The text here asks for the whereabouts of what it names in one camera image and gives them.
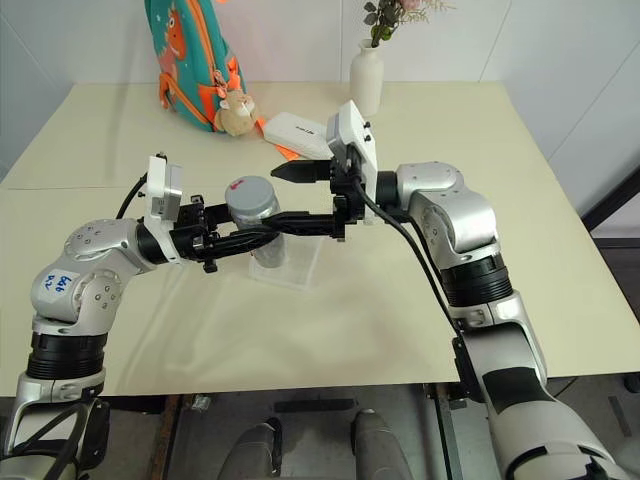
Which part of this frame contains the grey jar lid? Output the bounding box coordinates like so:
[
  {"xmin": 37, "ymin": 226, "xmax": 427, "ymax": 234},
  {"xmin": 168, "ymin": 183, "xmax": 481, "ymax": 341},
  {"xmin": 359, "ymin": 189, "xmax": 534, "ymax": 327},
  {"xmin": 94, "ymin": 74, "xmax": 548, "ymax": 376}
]
[{"xmin": 224, "ymin": 175, "xmax": 279, "ymax": 224}]

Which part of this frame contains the white rectangular device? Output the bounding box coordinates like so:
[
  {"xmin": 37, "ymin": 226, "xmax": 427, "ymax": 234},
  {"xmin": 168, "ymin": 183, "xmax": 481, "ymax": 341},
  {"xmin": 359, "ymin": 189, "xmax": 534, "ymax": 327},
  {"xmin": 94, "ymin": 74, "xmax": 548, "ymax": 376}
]
[{"xmin": 262, "ymin": 111, "xmax": 335, "ymax": 160}]

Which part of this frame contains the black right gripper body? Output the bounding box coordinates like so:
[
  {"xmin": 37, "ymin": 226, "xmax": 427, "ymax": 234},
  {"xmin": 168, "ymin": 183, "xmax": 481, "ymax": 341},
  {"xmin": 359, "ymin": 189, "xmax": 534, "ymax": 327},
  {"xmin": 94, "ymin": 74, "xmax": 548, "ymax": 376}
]
[{"xmin": 328, "ymin": 144, "xmax": 372, "ymax": 244}]

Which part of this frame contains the cream table cover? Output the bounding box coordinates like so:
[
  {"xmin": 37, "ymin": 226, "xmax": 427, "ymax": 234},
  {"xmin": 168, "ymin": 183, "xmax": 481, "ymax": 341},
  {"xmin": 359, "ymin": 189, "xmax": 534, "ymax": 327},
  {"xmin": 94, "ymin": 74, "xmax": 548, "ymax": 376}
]
[{"xmin": 0, "ymin": 79, "xmax": 640, "ymax": 399}]

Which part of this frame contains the black bar under table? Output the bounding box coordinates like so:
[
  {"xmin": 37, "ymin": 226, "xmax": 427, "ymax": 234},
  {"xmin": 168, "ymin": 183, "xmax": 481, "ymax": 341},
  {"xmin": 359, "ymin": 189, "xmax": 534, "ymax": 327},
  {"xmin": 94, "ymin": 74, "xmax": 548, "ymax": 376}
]
[{"xmin": 273, "ymin": 397, "xmax": 357, "ymax": 415}]

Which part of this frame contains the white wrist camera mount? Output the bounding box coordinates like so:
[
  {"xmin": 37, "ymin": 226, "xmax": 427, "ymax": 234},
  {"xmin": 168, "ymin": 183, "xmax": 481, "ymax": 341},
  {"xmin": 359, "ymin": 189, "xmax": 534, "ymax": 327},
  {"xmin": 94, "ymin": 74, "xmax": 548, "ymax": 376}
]
[
  {"xmin": 141, "ymin": 154, "xmax": 187, "ymax": 227},
  {"xmin": 324, "ymin": 99, "xmax": 380, "ymax": 222}
]

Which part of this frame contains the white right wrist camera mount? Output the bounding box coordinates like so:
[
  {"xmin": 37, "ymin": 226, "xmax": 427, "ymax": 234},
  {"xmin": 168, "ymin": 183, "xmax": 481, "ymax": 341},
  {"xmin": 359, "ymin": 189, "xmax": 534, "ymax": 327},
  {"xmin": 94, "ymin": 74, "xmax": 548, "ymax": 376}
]
[{"xmin": 324, "ymin": 99, "xmax": 380, "ymax": 222}]

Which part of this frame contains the orange flat item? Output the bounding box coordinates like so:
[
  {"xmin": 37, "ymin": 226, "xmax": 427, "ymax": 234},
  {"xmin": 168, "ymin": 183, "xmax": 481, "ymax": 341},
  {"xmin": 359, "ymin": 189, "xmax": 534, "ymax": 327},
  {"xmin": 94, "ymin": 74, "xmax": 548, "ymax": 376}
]
[{"xmin": 273, "ymin": 142, "xmax": 304, "ymax": 162}]

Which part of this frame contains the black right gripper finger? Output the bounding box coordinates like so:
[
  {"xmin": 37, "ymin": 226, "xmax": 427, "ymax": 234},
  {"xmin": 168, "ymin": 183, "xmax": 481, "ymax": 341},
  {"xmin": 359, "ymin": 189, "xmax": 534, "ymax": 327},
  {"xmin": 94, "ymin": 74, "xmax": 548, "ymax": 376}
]
[
  {"xmin": 258, "ymin": 210, "xmax": 342, "ymax": 238},
  {"xmin": 269, "ymin": 158, "xmax": 334, "ymax": 185}
]

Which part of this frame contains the teal dinosaur backpack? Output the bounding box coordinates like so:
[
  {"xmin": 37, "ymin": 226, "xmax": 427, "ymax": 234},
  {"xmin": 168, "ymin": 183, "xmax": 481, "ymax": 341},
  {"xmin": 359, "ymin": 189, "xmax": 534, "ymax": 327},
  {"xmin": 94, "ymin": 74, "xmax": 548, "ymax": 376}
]
[{"xmin": 143, "ymin": 0, "xmax": 265, "ymax": 135}]

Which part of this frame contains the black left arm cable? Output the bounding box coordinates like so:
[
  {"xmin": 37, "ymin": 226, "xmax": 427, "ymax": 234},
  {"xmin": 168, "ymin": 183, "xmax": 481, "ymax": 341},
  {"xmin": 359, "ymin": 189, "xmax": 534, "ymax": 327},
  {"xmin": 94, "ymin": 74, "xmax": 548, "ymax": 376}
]
[{"xmin": 114, "ymin": 175, "xmax": 150, "ymax": 222}]

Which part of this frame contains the clear glass jar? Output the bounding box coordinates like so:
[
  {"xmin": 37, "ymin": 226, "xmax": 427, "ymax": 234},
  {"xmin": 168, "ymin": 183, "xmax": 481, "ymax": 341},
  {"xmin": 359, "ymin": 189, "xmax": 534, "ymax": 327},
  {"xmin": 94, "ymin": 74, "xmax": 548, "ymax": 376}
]
[{"xmin": 228, "ymin": 212, "xmax": 287, "ymax": 270}]

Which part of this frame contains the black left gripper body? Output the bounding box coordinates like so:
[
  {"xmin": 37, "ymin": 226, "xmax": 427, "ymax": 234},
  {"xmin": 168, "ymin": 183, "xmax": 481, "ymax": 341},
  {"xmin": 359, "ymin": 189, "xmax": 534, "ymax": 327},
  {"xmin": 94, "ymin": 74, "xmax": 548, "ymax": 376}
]
[{"xmin": 173, "ymin": 194, "xmax": 226, "ymax": 275}]

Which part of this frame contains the artificial flower bouquet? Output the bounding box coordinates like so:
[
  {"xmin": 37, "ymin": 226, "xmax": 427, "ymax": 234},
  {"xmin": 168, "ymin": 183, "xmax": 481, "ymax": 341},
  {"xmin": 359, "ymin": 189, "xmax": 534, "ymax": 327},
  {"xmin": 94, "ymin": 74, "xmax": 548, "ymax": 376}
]
[{"xmin": 362, "ymin": 0, "xmax": 457, "ymax": 50}]

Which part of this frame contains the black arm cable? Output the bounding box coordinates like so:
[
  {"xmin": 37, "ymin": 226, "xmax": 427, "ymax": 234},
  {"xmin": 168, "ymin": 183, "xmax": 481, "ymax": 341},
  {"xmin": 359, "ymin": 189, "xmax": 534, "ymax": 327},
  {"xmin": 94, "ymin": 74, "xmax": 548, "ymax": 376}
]
[
  {"xmin": 350, "ymin": 179, "xmax": 469, "ymax": 346},
  {"xmin": 114, "ymin": 175, "xmax": 150, "ymax": 222}
]

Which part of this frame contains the clear plastic box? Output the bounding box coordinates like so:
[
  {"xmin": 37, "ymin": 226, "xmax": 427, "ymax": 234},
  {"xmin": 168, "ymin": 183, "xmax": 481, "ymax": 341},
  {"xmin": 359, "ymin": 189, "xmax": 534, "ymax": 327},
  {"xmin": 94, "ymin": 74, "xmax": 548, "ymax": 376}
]
[{"xmin": 248, "ymin": 233, "xmax": 322, "ymax": 292}]

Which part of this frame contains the beige plush toy keychain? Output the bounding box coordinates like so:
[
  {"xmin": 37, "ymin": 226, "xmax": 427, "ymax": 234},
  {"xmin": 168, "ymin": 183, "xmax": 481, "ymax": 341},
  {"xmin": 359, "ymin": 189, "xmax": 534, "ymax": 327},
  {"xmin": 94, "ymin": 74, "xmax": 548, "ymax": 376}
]
[{"xmin": 213, "ymin": 89, "xmax": 259, "ymax": 138}]

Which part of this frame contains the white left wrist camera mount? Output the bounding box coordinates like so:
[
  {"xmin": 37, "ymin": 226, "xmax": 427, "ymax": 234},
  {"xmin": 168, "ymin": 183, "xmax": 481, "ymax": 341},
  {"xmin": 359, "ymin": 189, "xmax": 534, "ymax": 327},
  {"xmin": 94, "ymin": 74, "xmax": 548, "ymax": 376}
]
[{"xmin": 141, "ymin": 154, "xmax": 187, "ymax": 227}]

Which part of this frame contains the white ceramic vase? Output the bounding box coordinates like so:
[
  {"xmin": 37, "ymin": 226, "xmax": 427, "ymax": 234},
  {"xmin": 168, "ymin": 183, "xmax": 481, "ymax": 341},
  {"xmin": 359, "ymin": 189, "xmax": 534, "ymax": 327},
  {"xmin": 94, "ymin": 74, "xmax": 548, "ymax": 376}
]
[{"xmin": 348, "ymin": 38, "xmax": 385, "ymax": 119}]

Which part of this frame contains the black furniture piece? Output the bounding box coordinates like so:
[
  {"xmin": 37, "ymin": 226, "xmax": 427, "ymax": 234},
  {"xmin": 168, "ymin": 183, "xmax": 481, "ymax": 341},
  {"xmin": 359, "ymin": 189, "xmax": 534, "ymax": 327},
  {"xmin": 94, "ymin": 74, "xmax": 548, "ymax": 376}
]
[{"xmin": 581, "ymin": 162, "xmax": 640, "ymax": 246}]

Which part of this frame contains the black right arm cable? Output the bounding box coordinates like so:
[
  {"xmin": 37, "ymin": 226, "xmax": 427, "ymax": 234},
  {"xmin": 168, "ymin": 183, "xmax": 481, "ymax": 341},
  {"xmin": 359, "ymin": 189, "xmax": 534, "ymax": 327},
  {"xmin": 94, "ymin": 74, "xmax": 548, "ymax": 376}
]
[{"xmin": 350, "ymin": 179, "xmax": 469, "ymax": 346}]

